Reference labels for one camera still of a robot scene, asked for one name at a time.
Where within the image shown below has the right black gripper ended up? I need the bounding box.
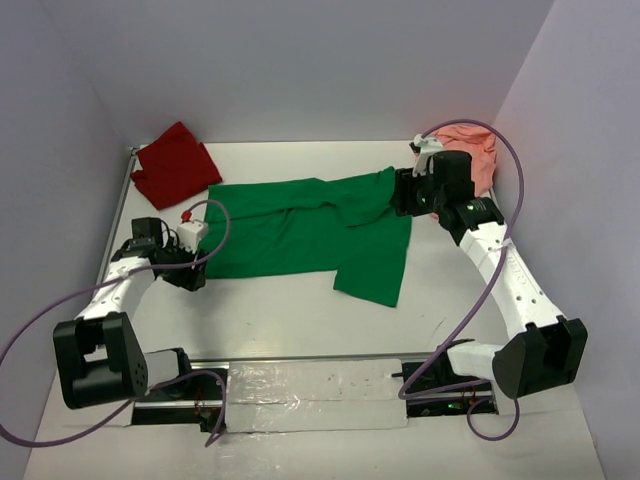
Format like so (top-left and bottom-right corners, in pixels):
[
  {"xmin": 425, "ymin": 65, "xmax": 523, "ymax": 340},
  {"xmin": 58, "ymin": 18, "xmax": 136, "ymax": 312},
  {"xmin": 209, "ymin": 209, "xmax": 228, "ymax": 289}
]
[{"xmin": 390, "ymin": 162, "xmax": 448, "ymax": 216}]

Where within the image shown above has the green t-shirt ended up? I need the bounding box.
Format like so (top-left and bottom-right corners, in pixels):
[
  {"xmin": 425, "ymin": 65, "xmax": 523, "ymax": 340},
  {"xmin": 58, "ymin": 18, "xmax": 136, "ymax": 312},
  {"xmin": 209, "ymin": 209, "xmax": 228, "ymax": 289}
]
[{"xmin": 200, "ymin": 167, "xmax": 411, "ymax": 307}]

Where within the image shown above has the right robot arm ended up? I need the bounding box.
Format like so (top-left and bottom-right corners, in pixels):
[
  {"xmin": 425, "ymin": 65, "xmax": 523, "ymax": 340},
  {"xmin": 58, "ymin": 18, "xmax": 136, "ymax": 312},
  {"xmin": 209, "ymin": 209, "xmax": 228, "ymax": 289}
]
[{"xmin": 391, "ymin": 148, "xmax": 588, "ymax": 399}]

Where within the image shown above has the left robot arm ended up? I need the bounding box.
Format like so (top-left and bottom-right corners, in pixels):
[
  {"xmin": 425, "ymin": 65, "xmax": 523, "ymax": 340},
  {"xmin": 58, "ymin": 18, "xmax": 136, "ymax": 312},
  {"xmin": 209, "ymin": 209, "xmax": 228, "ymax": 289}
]
[{"xmin": 53, "ymin": 217, "xmax": 208, "ymax": 409}]

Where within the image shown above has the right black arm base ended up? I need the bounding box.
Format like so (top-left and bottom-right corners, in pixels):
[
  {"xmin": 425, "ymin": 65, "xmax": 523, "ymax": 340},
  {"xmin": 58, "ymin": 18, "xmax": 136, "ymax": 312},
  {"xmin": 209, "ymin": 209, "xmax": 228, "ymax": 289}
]
[{"xmin": 405, "ymin": 356, "xmax": 498, "ymax": 418}]

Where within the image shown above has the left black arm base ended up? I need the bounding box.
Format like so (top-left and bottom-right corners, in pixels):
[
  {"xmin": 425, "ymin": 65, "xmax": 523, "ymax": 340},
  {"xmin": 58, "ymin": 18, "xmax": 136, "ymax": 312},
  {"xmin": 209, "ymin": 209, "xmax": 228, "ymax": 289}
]
[{"xmin": 131, "ymin": 375, "xmax": 222, "ymax": 433}]

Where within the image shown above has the salmon pink crumpled t-shirt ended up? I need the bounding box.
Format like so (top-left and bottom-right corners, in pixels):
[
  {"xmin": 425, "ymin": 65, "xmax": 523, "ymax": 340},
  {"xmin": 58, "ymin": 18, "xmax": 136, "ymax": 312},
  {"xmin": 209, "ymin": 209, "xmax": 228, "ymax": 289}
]
[{"xmin": 432, "ymin": 124, "xmax": 497, "ymax": 197}]

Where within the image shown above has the red folded t-shirt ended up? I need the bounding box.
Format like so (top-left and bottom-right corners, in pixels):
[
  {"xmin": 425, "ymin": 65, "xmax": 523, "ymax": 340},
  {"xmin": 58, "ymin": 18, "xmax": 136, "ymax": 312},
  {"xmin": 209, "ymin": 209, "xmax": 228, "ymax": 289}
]
[{"xmin": 130, "ymin": 122, "xmax": 223, "ymax": 210}]

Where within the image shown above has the taped white cardboard panel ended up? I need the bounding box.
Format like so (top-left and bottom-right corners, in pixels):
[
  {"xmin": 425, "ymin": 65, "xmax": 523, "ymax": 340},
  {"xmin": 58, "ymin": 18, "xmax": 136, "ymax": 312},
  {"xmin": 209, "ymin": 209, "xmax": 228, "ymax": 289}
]
[{"xmin": 225, "ymin": 359, "xmax": 408, "ymax": 433}]

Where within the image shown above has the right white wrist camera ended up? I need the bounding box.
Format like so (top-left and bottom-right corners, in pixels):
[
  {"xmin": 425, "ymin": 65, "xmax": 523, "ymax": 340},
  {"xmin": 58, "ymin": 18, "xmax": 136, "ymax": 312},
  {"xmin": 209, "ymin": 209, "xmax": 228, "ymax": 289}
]
[{"xmin": 410, "ymin": 134, "xmax": 444, "ymax": 177}]

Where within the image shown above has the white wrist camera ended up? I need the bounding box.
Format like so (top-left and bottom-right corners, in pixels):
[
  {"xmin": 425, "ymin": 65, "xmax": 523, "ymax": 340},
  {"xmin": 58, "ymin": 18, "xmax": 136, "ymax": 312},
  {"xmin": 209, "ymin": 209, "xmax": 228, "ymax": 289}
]
[
  {"xmin": 175, "ymin": 210, "xmax": 209, "ymax": 253},
  {"xmin": 410, "ymin": 134, "xmax": 444, "ymax": 177}
]

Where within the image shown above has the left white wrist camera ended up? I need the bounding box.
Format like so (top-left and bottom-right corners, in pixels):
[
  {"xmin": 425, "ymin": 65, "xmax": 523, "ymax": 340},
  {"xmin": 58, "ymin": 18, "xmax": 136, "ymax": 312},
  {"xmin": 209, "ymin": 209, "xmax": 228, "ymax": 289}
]
[{"xmin": 175, "ymin": 210, "xmax": 209, "ymax": 253}]

